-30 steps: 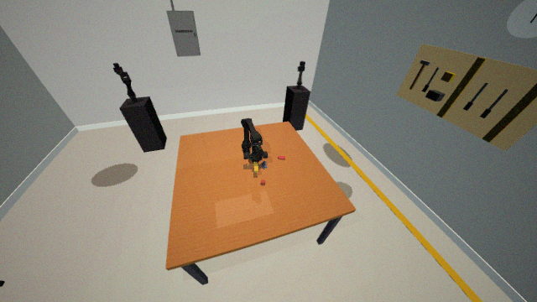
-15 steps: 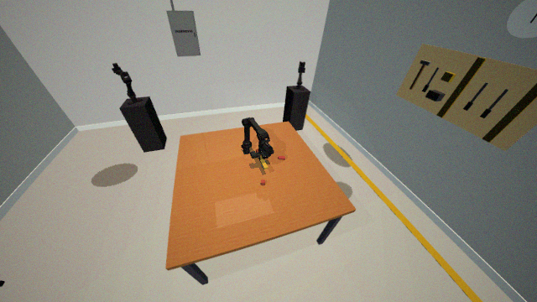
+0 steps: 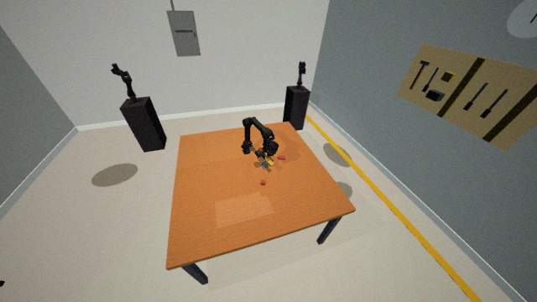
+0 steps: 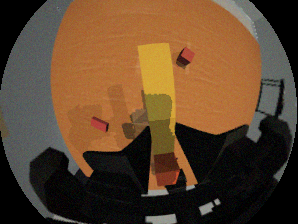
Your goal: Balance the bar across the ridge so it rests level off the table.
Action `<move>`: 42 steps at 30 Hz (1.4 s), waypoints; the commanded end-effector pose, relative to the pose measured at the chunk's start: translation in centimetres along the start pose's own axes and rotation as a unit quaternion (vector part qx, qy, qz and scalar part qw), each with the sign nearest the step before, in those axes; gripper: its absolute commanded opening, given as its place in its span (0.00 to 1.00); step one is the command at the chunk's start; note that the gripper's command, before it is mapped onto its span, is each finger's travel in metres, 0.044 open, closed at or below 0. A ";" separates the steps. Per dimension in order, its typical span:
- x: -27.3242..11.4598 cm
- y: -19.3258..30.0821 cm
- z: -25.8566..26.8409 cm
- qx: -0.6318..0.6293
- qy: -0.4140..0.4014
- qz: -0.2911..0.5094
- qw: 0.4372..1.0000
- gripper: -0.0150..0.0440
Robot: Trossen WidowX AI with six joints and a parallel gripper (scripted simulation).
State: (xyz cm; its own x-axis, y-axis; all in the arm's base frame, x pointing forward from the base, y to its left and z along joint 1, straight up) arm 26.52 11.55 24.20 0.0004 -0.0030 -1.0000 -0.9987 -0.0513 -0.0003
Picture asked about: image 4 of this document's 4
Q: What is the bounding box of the red rectangular block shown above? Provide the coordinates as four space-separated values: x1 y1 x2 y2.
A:
90 117 109 132

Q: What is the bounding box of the small red cube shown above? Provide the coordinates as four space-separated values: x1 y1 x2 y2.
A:
177 47 194 65

